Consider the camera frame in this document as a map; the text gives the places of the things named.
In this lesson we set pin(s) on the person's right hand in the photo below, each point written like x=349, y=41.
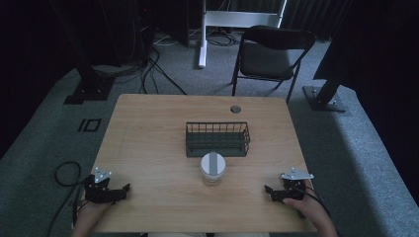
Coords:
x=308, y=205

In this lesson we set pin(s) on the black equipment cabinet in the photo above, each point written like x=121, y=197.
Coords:
x=136, y=31

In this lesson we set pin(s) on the black folding chair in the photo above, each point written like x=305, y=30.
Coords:
x=268, y=59

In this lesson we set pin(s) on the clear cup with white lid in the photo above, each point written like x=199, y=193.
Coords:
x=212, y=168

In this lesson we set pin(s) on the person's left hand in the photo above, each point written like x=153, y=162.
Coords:
x=94, y=210

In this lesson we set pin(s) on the white desk frame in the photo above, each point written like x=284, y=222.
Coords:
x=230, y=19

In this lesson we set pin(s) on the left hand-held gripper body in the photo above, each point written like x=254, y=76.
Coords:
x=99, y=192

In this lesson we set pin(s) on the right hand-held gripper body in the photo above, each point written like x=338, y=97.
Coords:
x=294, y=187

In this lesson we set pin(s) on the black metal stand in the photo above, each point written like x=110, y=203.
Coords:
x=90, y=87
x=326, y=97

